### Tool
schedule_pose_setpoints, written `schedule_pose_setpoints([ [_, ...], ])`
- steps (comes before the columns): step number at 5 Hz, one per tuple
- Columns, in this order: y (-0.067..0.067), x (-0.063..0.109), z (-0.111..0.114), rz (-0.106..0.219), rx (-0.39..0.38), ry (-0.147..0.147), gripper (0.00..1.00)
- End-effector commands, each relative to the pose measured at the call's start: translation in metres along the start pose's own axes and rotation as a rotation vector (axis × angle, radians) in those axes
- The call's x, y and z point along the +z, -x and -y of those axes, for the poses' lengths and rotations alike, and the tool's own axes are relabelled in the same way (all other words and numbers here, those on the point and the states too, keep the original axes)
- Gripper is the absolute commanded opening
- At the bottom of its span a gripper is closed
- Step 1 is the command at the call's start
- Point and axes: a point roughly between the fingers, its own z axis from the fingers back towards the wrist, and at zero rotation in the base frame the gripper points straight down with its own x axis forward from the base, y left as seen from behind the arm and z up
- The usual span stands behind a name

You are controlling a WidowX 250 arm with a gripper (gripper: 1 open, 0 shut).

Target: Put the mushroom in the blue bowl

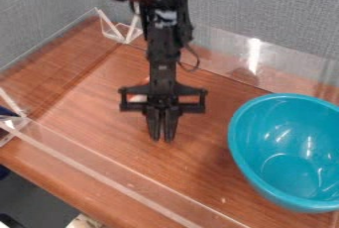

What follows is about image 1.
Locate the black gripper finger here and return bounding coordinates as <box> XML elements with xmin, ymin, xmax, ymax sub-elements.
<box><xmin>145</xmin><ymin>106</ymin><xmax>163</xmax><ymax>141</ymax></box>
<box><xmin>164</xmin><ymin>107</ymin><xmax>180</xmax><ymax>142</ymax></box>

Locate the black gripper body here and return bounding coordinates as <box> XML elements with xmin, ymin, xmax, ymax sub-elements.
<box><xmin>117</xmin><ymin>63</ymin><xmax>207</xmax><ymax>113</ymax></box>

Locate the white red plush mushroom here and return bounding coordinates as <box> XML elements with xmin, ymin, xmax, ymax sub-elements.
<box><xmin>127</xmin><ymin>78</ymin><xmax>148</xmax><ymax>102</ymax></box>

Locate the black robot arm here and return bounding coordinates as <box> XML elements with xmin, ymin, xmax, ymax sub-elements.
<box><xmin>116</xmin><ymin>0</ymin><xmax>207</xmax><ymax>142</ymax></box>

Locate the blue plastic bowl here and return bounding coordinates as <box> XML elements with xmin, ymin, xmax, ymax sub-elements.
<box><xmin>228</xmin><ymin>93</ymin><xmax>339</xmax><ymax>213</ymax></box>

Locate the clear acrylic left barrier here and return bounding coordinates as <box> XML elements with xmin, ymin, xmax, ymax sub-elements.
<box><xmin>0</xmin><ymin>7</ymin><xmax>97</xmax><ymax>72</ymax></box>

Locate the clear acrylic barrier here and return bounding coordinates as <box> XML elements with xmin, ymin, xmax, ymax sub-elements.
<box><xmin>0</xmin><ymin>87</ymin><xmax>251</xmax><ymax>228</ymax></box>
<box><xmin>93</xmin><ymin>6</ymin><xmax>339</xmax><ymax>101</ymax></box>
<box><xmin>0</xmin><ymin>7</ymin><xmax>97</xmax><ymax>72</ymax></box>

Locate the clear acrylic back barrier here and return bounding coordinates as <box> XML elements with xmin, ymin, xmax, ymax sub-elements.
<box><xmin>93</xmin><ymin>6</ymin><xmax>339</xmax><ymax>101</ymax></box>

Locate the clear acrylic front barrier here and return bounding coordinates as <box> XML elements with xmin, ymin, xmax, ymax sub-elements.
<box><xmin>0</xmin><ymin>87</ymin><xmax>251</xmax><ymax>228</ymax></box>

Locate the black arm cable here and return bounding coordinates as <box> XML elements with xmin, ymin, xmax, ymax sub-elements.
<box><xmin>176</xmin><ymin>42</ymin><xmax>201</xmax><ymax>73</ymax></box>

